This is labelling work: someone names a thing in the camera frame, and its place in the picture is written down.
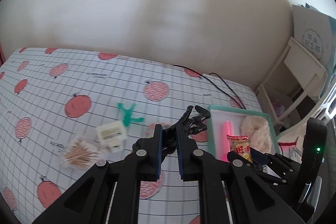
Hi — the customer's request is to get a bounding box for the white blue printed box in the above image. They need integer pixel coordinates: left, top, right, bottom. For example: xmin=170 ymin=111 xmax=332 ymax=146
xmin=292 ymin=5 xmax=335 ymax=73

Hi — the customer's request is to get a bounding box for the pink hair comb clip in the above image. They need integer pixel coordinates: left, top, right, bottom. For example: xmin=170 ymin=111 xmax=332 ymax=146
xmin=220 ymin=121 xmax=234 ymax=162

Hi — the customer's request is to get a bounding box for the green plastic figurine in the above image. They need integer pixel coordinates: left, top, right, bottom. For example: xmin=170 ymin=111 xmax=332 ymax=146
xmin=117 ymin=103 xmax=145 ymax=127

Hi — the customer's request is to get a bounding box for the black hair claw clip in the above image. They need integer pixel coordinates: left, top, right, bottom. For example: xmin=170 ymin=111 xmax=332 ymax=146
xmin=161 ymin=105 xmax=211 ymax=162

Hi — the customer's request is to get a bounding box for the white floss pick box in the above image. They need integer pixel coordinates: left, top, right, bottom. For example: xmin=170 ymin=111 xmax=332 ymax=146
xmin=96 ymin=120 xmax=127 ymax=153

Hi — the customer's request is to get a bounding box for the black cable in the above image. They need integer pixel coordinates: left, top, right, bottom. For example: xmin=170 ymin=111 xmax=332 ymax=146
xmin=171 ymin=63 xmax=247 ymax=110

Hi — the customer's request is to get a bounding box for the pomegranate pattern grid tablecloth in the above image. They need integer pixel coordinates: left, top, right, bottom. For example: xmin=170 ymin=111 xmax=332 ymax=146
xmin=1 ymin=47 xmax=260 ymax=223

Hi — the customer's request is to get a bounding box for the cream lace scrunchie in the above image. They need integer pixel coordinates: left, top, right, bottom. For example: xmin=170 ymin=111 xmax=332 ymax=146
xmin=240 ymin=115 xmax=272 ymax=153

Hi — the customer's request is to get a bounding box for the white wooden shelf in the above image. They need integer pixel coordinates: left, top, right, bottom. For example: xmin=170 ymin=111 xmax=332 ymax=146
xmin=256 ymin=37 xmax=327 ymax=135

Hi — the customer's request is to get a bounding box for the cotton swab pack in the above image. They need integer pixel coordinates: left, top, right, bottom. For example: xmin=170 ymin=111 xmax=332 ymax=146
xmin=60 ymin=135 xmax=102 ymax=169

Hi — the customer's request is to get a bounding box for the pink yarn item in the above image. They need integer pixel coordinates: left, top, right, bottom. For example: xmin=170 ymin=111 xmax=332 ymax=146
xmin=272 ymin=100 xmax=286 ymax=118

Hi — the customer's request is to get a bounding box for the teal storage box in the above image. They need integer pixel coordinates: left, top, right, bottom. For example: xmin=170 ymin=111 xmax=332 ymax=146
xmin=206 ymin=105 xmax=280 ymax=161

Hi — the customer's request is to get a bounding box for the red yellow snack packet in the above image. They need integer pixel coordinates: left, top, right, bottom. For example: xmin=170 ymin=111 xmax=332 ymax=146
xmin=227 ymin=135 xmax=252 ymax=162

